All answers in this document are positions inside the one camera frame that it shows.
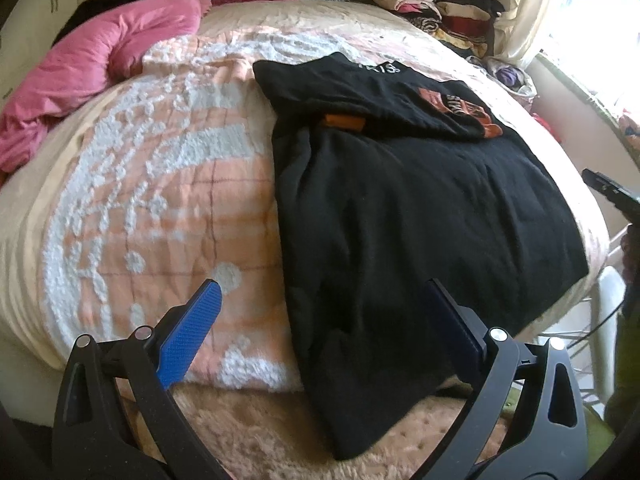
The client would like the window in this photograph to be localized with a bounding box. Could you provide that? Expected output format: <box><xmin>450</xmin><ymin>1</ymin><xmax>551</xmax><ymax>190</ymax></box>
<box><xmin>545</xmin><ymin>0</ymin><xmax>640</xmax><ymax>111</ymax></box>

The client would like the white plastic chair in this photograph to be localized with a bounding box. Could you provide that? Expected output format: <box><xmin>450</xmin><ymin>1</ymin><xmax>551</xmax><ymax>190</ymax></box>
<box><xmin>522</xmin><ymin>264</ymin><xmax>622</xmax><ymax>411</ymax></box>

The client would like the green window sill cloth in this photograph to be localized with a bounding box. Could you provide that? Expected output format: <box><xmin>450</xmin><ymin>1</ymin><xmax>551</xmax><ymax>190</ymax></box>
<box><xmin>539</xmin><ymin>49</ymin><xmax>640</xmax><ymax>133</ymax></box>

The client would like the peach floral bed blanket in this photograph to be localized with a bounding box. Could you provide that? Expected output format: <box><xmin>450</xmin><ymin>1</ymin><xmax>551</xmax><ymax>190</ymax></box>
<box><xmin>0</xmin><ymin>0</ymin><xmax>612</xmax><ymax>397</ymax></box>

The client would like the pink quilt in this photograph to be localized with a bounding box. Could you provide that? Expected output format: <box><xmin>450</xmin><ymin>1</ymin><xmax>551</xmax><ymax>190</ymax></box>
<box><xmin>0</xmin><ymin>0</ymin><xmax>213</xmax><ymax>173</ymax></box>

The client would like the cream wardrobe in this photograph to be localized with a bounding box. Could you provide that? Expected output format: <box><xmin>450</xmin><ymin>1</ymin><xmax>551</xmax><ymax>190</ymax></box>
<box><xmin>0</xmin><ymin>0</ymin><xmax>128</xmax><ymax>98</ymax></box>

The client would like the black sweater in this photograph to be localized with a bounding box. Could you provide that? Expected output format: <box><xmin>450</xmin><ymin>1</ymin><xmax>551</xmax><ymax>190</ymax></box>
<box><xmin>252</xmin><ymin>51</ymin><xmax>591</xmax><ymax>462</ymax></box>

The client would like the cream curtain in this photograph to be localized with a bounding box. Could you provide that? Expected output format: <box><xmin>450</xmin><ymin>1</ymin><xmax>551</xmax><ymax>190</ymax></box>
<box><xmin>494</xmin><ymin>0</ymin><xmax>577</xmax><ymax>70</ymax></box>

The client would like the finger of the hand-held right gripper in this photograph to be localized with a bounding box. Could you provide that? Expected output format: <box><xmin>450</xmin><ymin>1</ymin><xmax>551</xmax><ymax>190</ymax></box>
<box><xmin>581</xmin><ymin>168</ymin><xmax>640</xmax><ymax>222</ymax></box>

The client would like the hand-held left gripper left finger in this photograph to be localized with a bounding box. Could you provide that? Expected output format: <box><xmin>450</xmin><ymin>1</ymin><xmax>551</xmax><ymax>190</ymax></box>
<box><xmin>52</xmin><ymin>278</ymin><xmax>232</xmax><ymax>480</ymax></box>

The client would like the person's right hand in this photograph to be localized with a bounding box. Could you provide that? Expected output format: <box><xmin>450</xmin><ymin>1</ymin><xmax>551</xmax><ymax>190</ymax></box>
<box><xmin>620</xmin><ymin>225</ymin><xmax>640</xmax><ymax>273</ymax></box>

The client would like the black cloth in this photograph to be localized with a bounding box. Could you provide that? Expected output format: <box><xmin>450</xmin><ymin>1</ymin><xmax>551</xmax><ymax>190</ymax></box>
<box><xmin>52</xmin><ymin>0</ymin><xmax>192</xmax><ymax>45</ymax></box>

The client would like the stack of folded clothes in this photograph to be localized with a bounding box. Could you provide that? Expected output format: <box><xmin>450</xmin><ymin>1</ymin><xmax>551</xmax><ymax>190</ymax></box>
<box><xmin>367</xmin><ymin>0</ymin><xmax>507</xmax><ymax>59</ymax></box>

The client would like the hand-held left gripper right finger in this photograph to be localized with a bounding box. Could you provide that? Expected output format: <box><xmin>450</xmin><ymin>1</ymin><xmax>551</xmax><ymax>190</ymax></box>
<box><xmin>425</xmin><ymin>278</ymin><xmax>587</xmax><ymax>480</ymax></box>

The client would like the person's green clothing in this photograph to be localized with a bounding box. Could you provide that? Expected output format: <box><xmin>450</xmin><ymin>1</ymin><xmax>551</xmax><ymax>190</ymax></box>
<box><xmin>585</xmin><ymin>305</ymin><xmax>640</xmax><ymax>466</ymax></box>

